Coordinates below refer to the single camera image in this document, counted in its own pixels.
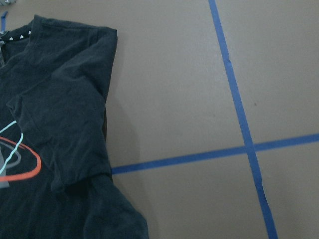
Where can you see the brown paper table cover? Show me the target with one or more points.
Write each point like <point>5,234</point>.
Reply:
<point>204,93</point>

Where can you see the black t-shirt with logo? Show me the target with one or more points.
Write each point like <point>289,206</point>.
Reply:
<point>55,177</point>

